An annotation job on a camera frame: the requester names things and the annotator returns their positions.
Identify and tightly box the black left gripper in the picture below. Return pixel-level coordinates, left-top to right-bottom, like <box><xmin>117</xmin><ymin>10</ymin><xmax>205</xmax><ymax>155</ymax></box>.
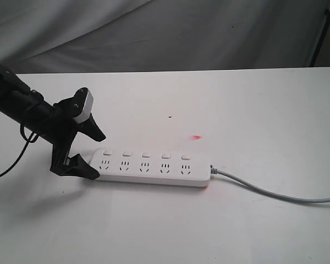
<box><xmin>45</xmin><ymin>96</ymin><xmax>106</xmax><ymax>180</ymax></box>

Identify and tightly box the white five-outlet power strip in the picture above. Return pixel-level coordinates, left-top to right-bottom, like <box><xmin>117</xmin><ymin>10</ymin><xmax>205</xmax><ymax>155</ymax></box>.
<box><xmin>90</xmin><ymin>148</ymin><xmax>211</xmax><ymax>188</ymax></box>

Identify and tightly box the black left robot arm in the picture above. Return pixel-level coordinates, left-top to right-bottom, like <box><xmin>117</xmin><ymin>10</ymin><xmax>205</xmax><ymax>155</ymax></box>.
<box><xmin>0</xmin><ymin>64</ymin><xmax>106</xmax><ymax>180</ymax></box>

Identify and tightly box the grey backdrop cloth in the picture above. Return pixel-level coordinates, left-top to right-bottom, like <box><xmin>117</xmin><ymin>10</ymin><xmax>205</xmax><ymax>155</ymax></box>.
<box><xmin>0</xmin><ymin>1</ymin><xmax>330</xmax><ymax>73</ymax></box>

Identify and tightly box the black tripod stand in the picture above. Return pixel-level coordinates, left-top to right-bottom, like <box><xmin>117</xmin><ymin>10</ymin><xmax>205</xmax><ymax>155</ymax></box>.
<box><xmin>309</xmin><ymin>4</ymin><xmax>330</xmax><ymax>67</ymax></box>

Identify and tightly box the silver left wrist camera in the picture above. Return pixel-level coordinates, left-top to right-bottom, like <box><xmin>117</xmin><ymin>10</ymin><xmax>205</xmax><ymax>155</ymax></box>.
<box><xmin>73</xmin><ymin>87</ymin><xmax>94</xmax><ymax>124</ymax></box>

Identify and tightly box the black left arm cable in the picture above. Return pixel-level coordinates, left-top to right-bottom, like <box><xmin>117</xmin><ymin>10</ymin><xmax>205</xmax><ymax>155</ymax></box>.
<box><xmin>0</xmin><ymin>109</ymin><xmax>40</xmax><ymax>180</ymax></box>

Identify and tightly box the grey power cable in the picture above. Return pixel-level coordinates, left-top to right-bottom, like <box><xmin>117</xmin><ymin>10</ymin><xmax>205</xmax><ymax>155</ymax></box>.
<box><xmin>209</xmin><ymin>164</ymin><xmax>330</xmax><ymax>205</ymax></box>

